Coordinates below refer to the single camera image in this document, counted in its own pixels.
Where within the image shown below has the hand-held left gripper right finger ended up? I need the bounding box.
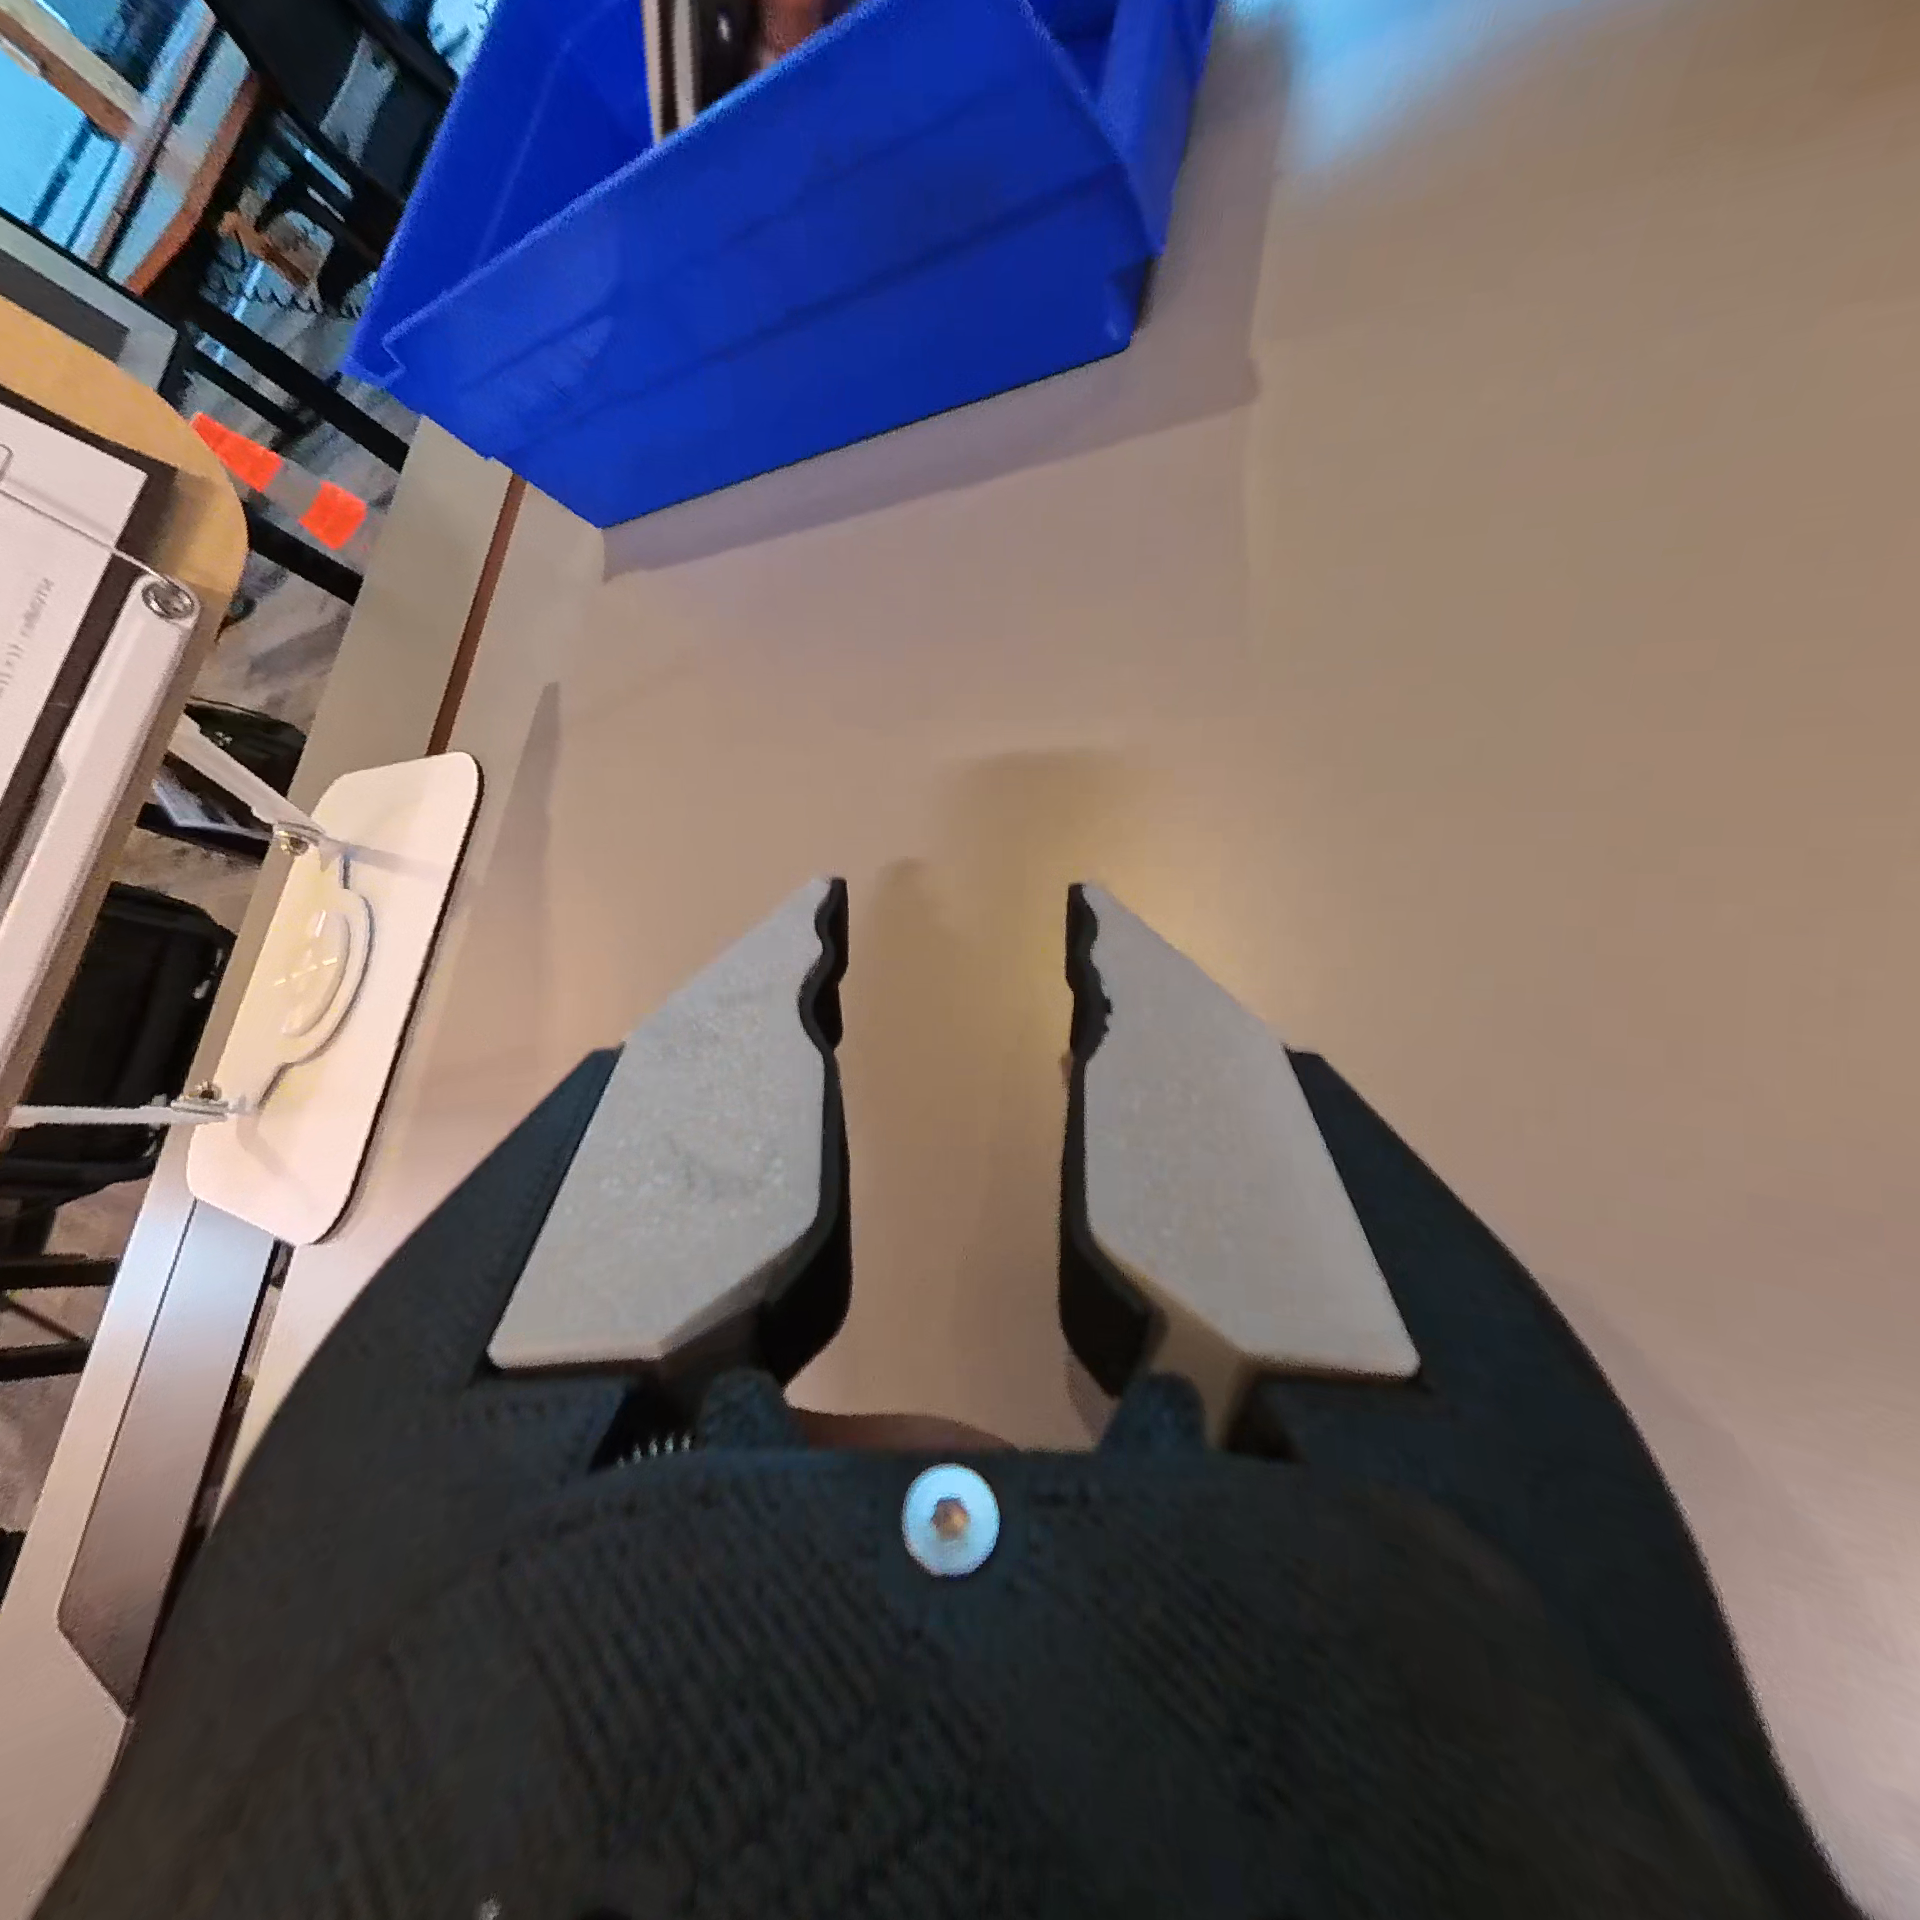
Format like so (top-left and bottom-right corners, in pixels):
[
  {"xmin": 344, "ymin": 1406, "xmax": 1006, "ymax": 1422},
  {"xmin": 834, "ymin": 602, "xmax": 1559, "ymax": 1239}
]
[{"xmin": 1056, "ymin": 880, "xmax": 1423, "ymax": 1453}]

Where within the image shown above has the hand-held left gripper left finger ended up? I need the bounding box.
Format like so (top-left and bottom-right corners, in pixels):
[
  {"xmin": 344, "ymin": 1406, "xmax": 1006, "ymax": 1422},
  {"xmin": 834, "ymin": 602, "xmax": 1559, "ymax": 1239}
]
[{"xmin": 484, "ymin": 874, "xmax": 855, "ymax": 1383}]

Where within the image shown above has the blue plastic bin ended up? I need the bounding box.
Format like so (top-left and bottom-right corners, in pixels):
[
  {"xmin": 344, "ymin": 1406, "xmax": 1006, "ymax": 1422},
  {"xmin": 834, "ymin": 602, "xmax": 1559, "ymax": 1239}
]
[{"xmin": 342, "ymin": 0, "xmax": 1225, "ymax": 530}]

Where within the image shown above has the grey desk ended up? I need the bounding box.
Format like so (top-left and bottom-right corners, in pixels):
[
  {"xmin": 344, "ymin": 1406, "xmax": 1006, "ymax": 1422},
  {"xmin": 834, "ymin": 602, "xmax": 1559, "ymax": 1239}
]
[{"xmin": 0, "ymin": 0, "xmax": 1920, "ymax": 1920}]

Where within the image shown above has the white mounting plate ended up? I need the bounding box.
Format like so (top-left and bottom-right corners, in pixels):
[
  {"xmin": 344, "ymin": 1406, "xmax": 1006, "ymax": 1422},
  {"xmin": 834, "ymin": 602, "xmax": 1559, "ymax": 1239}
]
[{"xmin": 0, "ymin": 575, "xmax": 484, "ymax": 1248}]

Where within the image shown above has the black bag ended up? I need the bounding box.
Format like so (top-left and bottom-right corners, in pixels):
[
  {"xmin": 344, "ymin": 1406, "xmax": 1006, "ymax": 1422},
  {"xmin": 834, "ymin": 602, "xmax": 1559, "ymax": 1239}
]
[{"xmin": 0, "ymin": 885, "xmax": 237, "ymax": 1202}]

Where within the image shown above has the printed instruction sheet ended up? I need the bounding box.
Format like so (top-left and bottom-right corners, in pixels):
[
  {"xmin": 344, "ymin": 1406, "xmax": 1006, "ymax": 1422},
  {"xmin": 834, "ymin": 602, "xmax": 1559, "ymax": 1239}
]
[{"xmin": 0, "ymin": 397, "xmax": 156, "ymax": 840}]

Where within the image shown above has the black metal rack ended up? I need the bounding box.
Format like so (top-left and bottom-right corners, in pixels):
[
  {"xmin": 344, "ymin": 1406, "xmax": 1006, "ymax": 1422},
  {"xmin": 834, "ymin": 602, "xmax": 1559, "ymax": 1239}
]
[{"xmin": 81, "ymin": 0, "xmax": 458, "ymax": 601}]

